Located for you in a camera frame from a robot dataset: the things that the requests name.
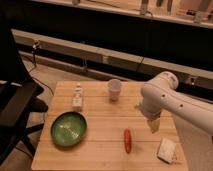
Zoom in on small white bottle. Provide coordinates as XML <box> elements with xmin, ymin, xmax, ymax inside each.
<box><xmin>72</xmin><ymin>83</ymin><xmax>83</xmax><ymax>111</ymax></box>

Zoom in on black office chair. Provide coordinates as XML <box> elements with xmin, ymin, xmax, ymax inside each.
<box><xmin>0</xmin><ymin>8</ymin><xmax>48</xmax><ymax>166</ymax></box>

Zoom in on red chili pepper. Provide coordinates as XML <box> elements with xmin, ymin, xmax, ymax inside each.
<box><xmin>124</xmin><ymin>129</ymin><xmax>132</xmax><ymax>154</ymax></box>

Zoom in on black power cable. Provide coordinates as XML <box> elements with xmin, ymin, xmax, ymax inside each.
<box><xmin>21</xmin><ymin>41</ymin><xmax>55</xmax><ymax>96</ymax></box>

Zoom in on green bowl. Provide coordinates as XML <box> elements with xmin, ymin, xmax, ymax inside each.
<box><xmin>50</xmin><ymin>112</ymin><xmax>87</xmax><ymax>147</ymax></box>

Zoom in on white sponge block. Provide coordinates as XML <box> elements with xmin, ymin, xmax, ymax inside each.
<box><xmin>157</xmin><ymin>138</ymin><xmax>176</xmax><ymax>164</ymax></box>

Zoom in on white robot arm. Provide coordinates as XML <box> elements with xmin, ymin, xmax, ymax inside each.
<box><xmin>139</xmin><ymin>71</ymin><xmax>213</xmax><ymax>136</ymax></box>

